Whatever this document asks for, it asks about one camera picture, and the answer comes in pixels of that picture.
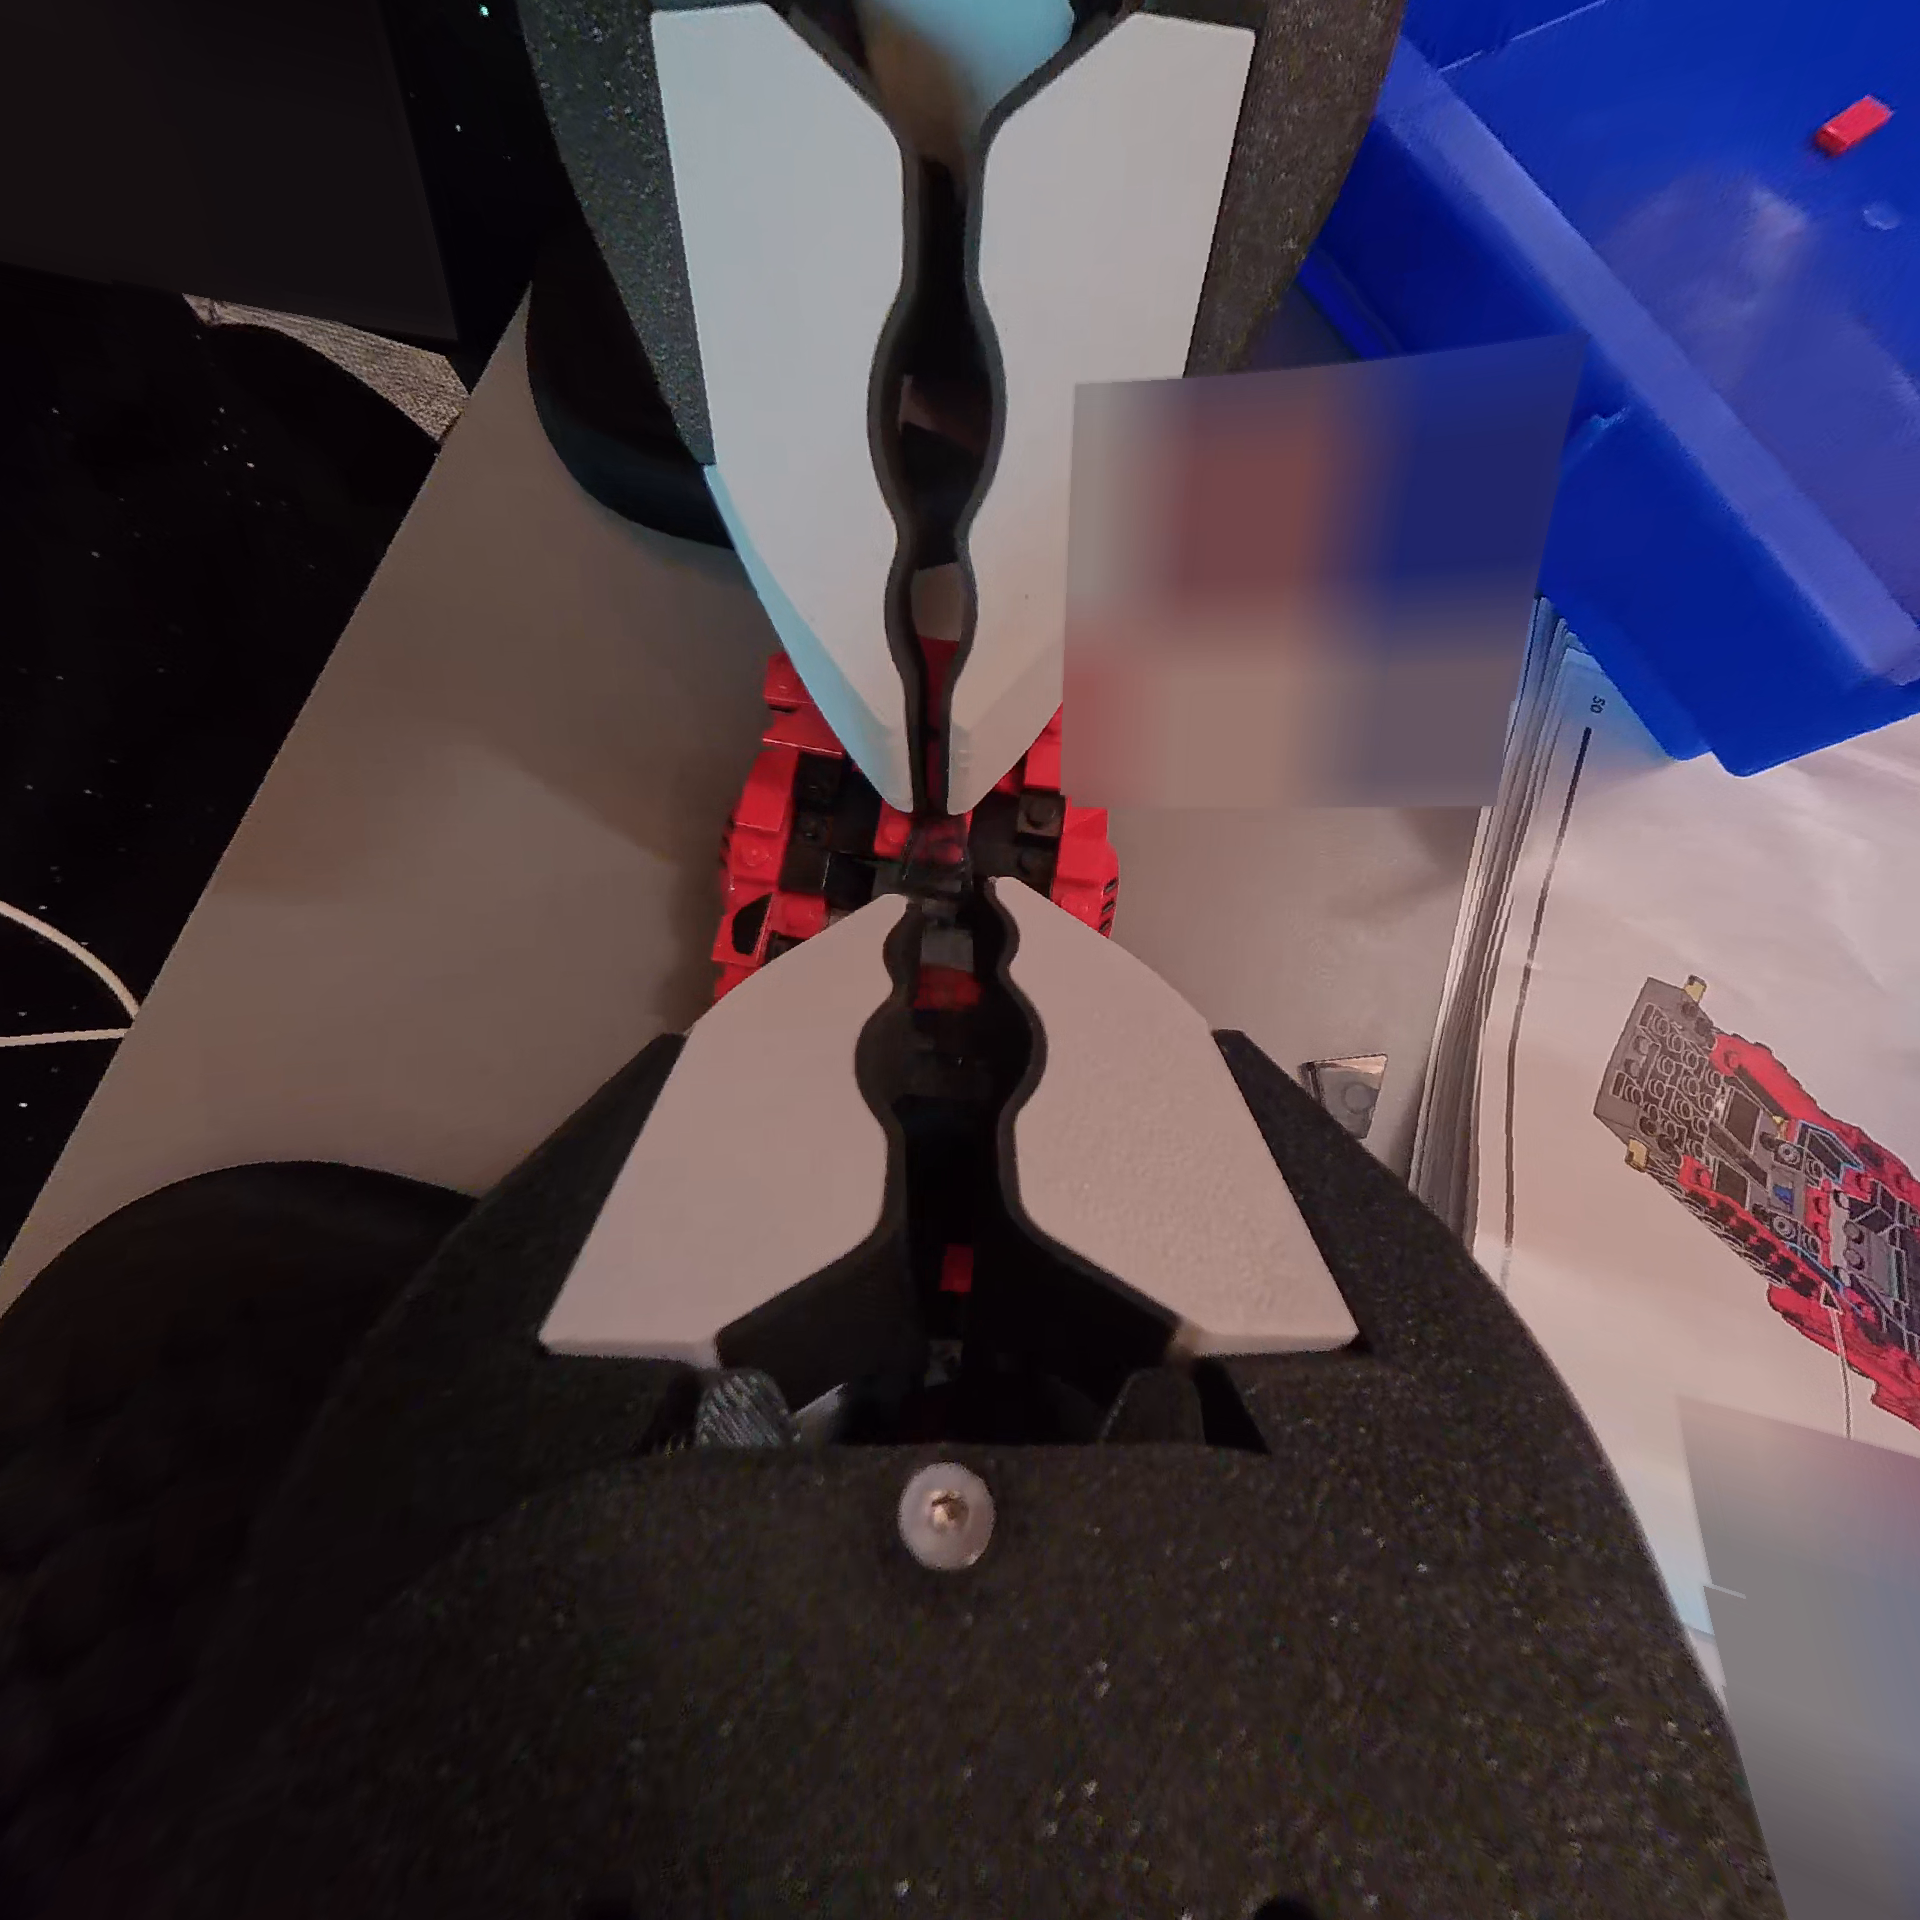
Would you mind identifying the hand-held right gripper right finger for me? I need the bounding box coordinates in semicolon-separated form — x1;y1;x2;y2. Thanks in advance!
997;880;1361;1366

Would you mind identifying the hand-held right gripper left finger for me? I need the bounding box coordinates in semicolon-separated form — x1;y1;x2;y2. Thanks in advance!
539;897;906;1374

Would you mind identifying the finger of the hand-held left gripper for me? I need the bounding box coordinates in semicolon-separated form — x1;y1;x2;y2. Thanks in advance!
651;7;921;817
941;12;1255;812

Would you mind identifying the red toy brick car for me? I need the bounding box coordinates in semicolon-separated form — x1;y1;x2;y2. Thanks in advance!
708;639;1125;1298

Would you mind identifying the blue plastic bin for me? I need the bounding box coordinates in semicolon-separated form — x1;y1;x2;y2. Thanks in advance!
1295;0;1920;780

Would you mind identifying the brick instruction booklet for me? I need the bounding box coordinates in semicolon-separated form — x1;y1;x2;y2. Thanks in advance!
1411;596;1920;1712

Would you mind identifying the white cable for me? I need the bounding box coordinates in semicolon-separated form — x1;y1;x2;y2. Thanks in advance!
0;900;140;1044

